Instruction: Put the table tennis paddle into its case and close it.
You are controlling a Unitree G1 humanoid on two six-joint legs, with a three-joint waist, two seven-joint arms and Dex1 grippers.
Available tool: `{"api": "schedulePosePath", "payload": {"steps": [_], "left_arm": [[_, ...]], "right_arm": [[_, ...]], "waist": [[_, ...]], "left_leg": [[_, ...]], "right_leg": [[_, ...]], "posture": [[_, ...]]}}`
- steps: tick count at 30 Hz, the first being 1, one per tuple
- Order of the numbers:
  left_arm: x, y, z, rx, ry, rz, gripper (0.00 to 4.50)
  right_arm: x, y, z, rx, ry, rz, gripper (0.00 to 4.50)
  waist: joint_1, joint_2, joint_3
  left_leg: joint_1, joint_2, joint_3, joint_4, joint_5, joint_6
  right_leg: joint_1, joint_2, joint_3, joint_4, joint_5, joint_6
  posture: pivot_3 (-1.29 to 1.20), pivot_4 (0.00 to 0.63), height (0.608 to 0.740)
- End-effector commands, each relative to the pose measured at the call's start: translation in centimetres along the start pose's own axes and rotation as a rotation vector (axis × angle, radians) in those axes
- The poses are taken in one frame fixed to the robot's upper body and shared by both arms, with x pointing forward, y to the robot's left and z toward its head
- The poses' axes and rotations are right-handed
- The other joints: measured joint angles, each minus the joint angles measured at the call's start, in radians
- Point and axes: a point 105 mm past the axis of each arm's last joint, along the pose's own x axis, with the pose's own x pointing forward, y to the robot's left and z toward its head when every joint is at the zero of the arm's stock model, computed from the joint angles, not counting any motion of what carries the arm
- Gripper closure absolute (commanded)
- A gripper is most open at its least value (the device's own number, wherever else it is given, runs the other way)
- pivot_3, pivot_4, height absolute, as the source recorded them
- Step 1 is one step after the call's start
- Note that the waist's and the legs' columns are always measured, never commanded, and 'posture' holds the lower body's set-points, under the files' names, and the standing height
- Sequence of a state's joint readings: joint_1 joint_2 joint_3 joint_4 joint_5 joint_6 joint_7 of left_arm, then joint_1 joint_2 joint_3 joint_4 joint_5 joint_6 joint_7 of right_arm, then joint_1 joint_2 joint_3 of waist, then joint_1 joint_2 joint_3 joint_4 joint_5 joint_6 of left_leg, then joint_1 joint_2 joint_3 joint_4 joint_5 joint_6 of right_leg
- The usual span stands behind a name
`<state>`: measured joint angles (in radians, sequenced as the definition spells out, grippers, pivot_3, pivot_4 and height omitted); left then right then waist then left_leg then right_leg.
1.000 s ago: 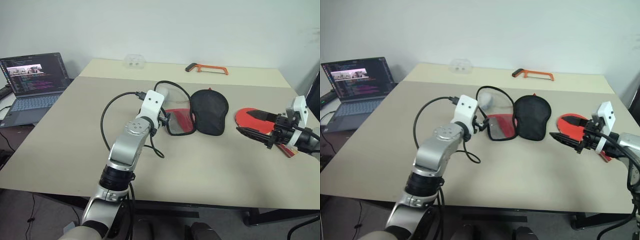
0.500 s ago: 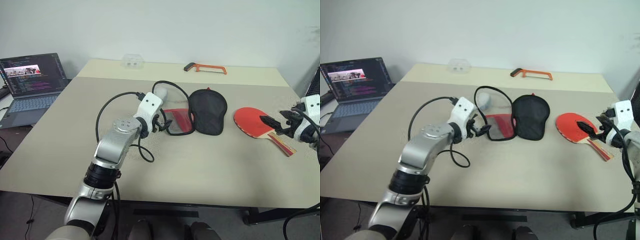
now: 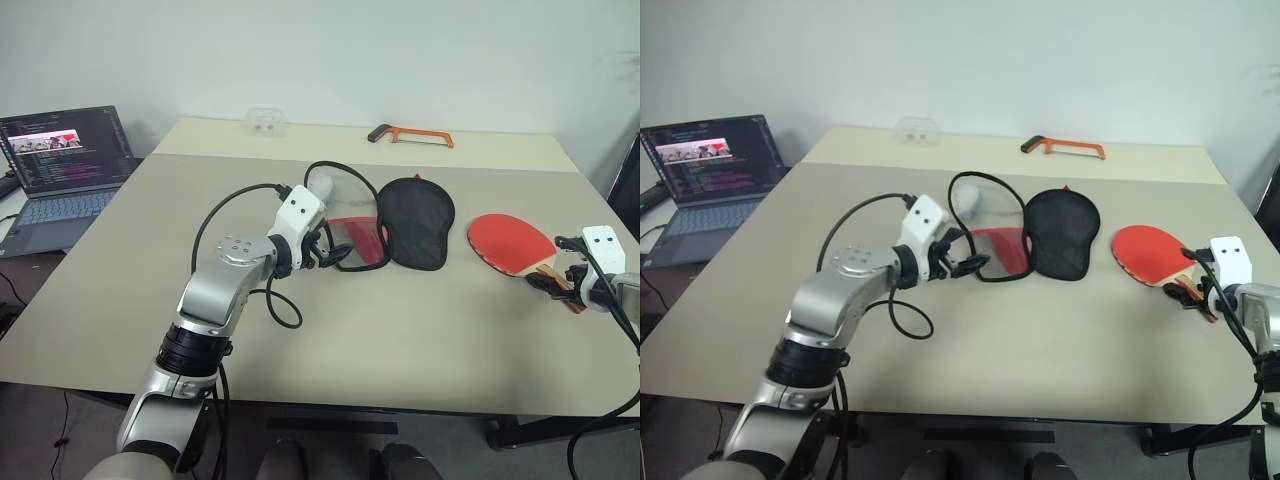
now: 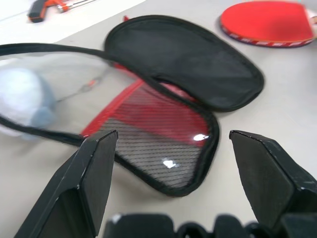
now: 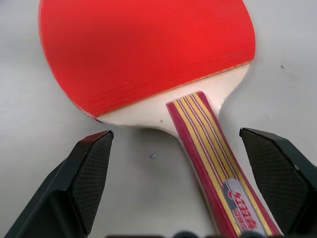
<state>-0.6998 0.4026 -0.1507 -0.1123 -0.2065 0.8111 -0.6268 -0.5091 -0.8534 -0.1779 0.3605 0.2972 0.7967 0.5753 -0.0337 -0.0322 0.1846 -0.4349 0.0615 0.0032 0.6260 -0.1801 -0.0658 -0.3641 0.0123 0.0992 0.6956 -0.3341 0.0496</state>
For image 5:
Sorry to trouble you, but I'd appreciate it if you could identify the red table tennis paddle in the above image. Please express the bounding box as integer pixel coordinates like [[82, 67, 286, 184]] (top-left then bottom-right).
[[38, 0, 285, 238]]

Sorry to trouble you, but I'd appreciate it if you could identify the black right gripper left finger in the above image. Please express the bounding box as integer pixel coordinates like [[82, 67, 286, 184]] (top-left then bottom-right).
[[0, 129, 114, 238]]

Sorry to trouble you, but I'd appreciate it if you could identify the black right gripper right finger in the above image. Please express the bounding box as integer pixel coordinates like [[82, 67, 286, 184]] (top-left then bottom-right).
[[239, 127, 317, 238]]

